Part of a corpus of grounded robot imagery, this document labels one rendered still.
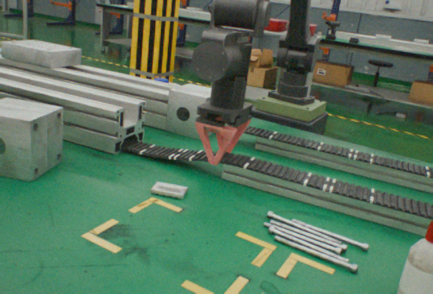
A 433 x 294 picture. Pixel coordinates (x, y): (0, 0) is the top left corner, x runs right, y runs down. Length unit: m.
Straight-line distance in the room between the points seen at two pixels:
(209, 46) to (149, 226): 0.26
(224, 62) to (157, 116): 0.38
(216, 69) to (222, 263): 0.26
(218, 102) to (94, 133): 0.25
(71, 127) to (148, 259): 0.39
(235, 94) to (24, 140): 0.32
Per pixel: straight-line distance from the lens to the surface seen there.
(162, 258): 0.50
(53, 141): 0.71
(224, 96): 0.67
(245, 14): 0.65
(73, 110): 0.82
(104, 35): 7.39
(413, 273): 0.50
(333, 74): 5.61
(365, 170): 0.86
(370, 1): 8.34
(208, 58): 0.60
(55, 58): 1.09
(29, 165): 0.67
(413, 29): 8.23
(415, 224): 0.69
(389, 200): 0.70
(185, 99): 0.89
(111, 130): 0.76
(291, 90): 1.23
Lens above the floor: 1.07
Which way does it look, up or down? 18 degrees down
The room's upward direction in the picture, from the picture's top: 7 degrees clockwise
